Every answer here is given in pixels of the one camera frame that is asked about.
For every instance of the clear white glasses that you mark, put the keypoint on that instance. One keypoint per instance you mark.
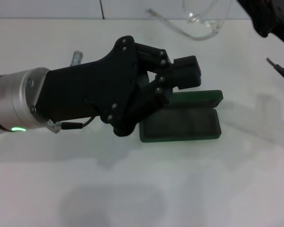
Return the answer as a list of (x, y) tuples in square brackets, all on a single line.
[(213, 24)]

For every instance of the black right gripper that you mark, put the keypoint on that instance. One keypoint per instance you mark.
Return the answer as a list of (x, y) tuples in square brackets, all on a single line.
[(269, 16)]

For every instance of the silver connector stub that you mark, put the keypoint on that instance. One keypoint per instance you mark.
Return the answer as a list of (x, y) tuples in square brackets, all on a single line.
[(76, 58)]

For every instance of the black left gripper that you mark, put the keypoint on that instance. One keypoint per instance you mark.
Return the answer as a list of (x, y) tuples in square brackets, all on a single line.
[(90, 94)]

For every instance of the green glasses case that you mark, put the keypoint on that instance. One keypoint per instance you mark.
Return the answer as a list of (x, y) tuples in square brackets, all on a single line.
[(184, 123)]

